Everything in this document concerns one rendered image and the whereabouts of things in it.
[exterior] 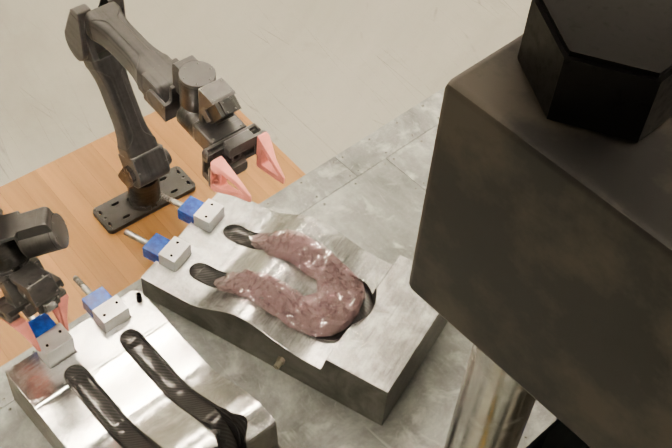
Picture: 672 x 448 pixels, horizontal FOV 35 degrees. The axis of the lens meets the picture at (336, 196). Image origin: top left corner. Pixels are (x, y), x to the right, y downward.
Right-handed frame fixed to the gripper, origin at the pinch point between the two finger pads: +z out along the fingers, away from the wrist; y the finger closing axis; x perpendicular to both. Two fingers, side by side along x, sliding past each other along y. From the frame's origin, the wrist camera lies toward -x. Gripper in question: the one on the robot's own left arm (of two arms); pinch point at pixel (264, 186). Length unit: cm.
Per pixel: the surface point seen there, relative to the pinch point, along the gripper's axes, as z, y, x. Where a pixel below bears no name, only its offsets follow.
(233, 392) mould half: 13.9, -15.6, 26.6
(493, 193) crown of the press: 59, -30, -78
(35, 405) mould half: -5, -41, 30
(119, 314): -9.9, -21.8, 28.0
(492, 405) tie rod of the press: 61, -26, -52
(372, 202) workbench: -10, 36, 40
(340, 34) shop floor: -119, 126, 124
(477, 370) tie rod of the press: 59, -26, -54
